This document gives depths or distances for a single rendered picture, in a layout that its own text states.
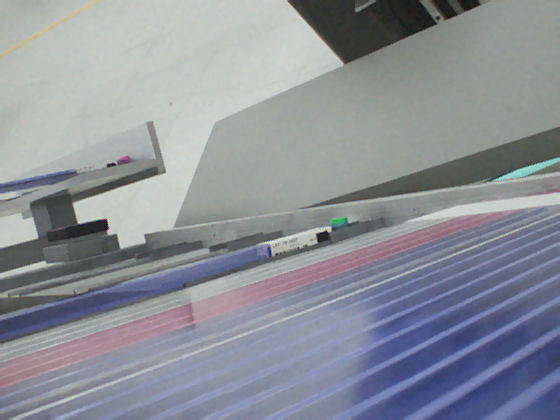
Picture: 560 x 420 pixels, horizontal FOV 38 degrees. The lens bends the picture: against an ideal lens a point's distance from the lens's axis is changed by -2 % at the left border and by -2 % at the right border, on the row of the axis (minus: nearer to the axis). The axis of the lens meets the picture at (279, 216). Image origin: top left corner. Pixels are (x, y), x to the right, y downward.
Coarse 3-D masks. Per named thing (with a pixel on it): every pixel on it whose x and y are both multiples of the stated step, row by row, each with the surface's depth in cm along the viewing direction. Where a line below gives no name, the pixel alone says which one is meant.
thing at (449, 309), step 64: (320, 256) 40; (384, 256) 35; (448, 256) 31; (512, 256) 28; (128, 320) 31; (192, 320) 28; (256, 320) 26; (320, 320) 24; (384, 320) 22; (448, 320) 20; (512, 320) 19; (0, 384) 23; (64, 384) 22; (128, 384) 20; (192, 384) 19; (256, 384) 18; (320, 384) 17; (384, 384) 16; (448, 384) 15; (512, 384) 14
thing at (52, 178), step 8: (120, 160) 99; (128, 160) 100; (40, 176) 91; (48, 176) 92; (56, 176) 92; (64, 176) 93; (0, 184) 87; (8, 184) 88; (16, 184) 88; (24, 184) 89; (32, 184) 90; (40, 184) 91; (48, 184) 92; (0, 192) 87; (8, 192) 88
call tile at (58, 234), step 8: (80, 224) 79; (88, 224) 80; (96, 224) 81; (104, 224) 81; (48, 232) 80; (56, 232) 79; (64, 232) 78; (72, 232) 79; (80, 232) 79; (88, 232) 80; (96, 232) 81; (48, 240) 81; (56, 240) 80
